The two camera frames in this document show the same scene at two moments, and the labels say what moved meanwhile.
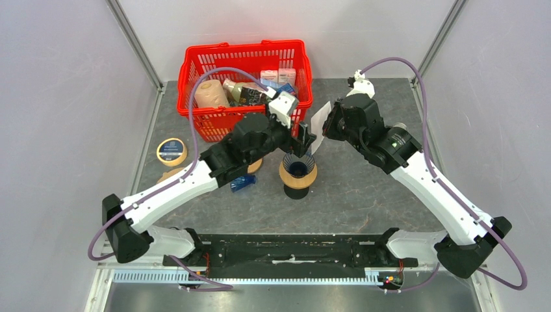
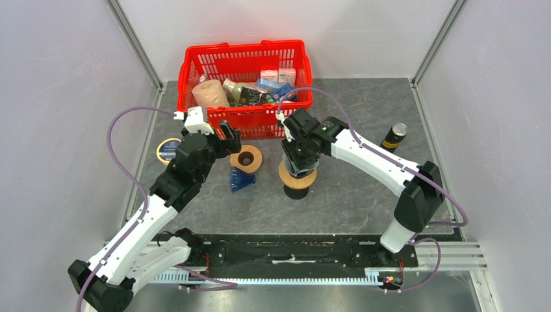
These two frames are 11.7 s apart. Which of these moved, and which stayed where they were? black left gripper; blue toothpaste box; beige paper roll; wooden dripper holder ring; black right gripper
Moved: black left gripper; black right gripper
Stayed: blue toothpaste box; wooden dripper holder ring; beige paper roll
